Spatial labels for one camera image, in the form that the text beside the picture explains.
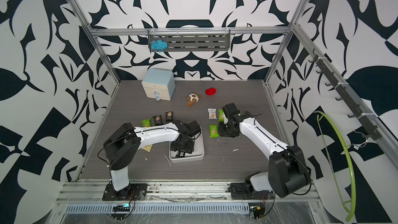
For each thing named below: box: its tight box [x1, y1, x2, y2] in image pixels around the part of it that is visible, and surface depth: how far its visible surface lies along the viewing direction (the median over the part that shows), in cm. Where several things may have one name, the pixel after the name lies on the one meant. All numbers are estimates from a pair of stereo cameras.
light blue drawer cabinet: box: [140, 67, 176, 102], surface depth 105 cm
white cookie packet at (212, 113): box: [207, 108, 218, 120], surface depth 104 cm
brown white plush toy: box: [187, 92, 201, 107], surface depth 108 cm
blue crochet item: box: [150, 39, 169, 53], surface depth 93 cm
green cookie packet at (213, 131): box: [208, 124, 220, 138], surface depth 96 cm
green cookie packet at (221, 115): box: [218, 109, 225, 122], surface depth 102 cm
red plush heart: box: [205, 87, 217, 96], surface depth 115 cm
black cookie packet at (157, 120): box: [152, 115, 164, 126], surface depth 101 cm
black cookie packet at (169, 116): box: [164, 111, 174, 122], surface depth 102 cm
